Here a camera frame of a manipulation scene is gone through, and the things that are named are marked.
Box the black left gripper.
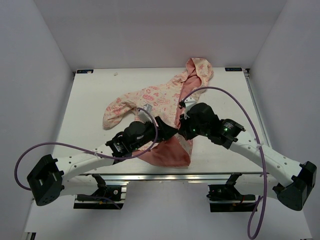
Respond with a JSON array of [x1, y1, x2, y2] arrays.
[[130, 116, 178, 152]]

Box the pink cream printed hooded jacket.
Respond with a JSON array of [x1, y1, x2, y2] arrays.
[[102, 58, 214, 168]]

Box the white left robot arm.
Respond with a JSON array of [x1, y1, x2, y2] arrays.
[[27, 116, 178, 208]]

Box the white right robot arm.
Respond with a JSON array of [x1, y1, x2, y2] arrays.
[[178, 98, 317, 211]]

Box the blue label sticker right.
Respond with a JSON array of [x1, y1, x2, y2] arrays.
[[224, 67, 243, 72]]

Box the blue label sticker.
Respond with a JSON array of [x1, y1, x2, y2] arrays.
[[76, 69, 94, 74], [224, 67, 243, 72]]

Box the blue label sticker left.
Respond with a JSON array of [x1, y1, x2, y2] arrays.
[[76, 69, 94, 74]]

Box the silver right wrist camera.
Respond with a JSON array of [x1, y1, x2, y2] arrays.
[[179, 97, 197, 112]]

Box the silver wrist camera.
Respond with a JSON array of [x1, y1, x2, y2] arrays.
[[137, 103, 152, 123], [179, 97, 197, 112]]

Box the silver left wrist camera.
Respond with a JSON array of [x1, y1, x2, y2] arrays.
[[137, 103, 152, 123]]

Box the aluminium right table rail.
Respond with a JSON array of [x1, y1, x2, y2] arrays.
[[242, 68, 272, 147]]

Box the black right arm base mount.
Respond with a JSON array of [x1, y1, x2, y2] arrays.
[[206, 173, 257, 213]]

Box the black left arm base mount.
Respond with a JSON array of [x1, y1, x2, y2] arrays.
[[69, 173, 129, 210]]

